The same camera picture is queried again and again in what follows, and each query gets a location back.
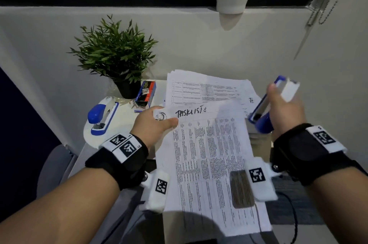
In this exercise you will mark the green potted plant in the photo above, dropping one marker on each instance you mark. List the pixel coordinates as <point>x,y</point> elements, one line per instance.
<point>115,51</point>

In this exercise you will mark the printed paper bundle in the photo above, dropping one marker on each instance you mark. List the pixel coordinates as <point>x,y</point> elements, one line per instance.
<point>207,151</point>

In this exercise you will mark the person's grey trousers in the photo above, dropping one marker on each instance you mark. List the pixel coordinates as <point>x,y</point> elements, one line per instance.
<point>143,232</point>

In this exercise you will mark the grey round stool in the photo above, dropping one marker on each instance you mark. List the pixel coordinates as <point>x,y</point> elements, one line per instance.
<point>51,169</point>

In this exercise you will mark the blue white stapler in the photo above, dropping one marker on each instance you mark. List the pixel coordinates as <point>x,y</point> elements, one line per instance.
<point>263,125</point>
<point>96,114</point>

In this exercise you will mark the blue staples box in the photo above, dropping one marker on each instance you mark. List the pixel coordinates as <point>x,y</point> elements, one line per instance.
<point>145,92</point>

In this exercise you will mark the person's left hand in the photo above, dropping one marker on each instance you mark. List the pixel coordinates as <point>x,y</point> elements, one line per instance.
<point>149,125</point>

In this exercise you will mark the person's left forearm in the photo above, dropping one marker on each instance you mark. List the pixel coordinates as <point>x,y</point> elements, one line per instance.
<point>57,209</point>

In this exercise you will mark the stack of printed papers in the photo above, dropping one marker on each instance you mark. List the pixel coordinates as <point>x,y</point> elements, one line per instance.
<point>207,88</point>

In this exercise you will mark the person's right hand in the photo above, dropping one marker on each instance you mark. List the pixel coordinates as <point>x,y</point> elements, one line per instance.
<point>287,114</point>

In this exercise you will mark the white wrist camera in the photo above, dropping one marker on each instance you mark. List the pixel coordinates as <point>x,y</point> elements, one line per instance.
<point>155,195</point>
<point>261,186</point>

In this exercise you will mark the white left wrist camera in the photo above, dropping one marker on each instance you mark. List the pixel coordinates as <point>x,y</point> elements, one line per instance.
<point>155,195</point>

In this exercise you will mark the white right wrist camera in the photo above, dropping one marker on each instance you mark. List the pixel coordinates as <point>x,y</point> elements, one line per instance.
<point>261,186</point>

